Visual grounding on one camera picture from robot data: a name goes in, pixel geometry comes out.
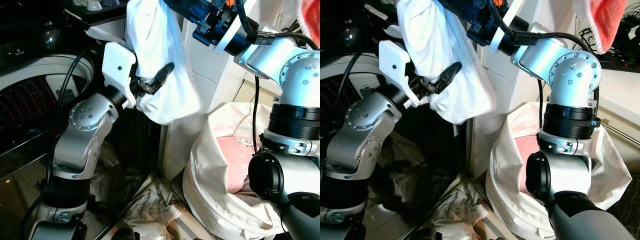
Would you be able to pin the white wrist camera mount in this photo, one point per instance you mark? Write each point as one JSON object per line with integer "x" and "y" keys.
{"x": 507, "y": 15}
{"x": 392, "y": 62}
{"x": 116, "y": 62}

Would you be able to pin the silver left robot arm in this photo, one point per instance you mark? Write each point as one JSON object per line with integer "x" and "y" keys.
{"x": 82, "y": 145}
{"x": 357, "y": 145}

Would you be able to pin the white cabinet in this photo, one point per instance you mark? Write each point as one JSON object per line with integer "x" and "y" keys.
{"x": 215, "y": 75}
{"x": 520, "y": 85}

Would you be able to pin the grey top-load washing machine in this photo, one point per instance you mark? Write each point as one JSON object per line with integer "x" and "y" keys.
{"x": 30, "y": 75}

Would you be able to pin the red towel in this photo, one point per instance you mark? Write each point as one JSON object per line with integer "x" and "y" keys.
{"x": 311, "y": 20}
{"x": 605, "y": 22}

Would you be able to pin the crumpled white cloth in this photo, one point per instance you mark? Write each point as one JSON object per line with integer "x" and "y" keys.
{"x": 455, "y": 212}
{"x": 150, "y": 212}

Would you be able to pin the white garment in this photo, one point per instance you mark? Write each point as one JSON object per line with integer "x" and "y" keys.
{"x": 435, "y": 35}
{"x": 160, "y": 40}

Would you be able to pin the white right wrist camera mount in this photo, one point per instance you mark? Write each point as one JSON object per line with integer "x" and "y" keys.
{"x": 507, "y": 15}

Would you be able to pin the white fabric laundry bag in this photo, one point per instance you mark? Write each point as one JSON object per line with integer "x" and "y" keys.
{"x": 505, "y": 200}
{"x": 210, "y": 195}

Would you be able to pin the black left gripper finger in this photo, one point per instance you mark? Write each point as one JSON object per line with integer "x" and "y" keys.
{"x": 449, "y": 76}
{"x": 163, "y": 76}

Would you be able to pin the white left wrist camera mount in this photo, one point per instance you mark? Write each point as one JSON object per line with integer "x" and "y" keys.
{"x": 392, "y": 62}
{"x": 116, "y": 62}

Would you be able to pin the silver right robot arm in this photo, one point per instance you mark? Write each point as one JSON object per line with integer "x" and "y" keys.
{"x": 295, "y": 75}
{"x": 570, "y": 75}

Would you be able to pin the pink garment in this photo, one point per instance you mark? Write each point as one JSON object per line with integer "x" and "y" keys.
{"x": 232, "y": 160}
{"x": 527, "y": 160}

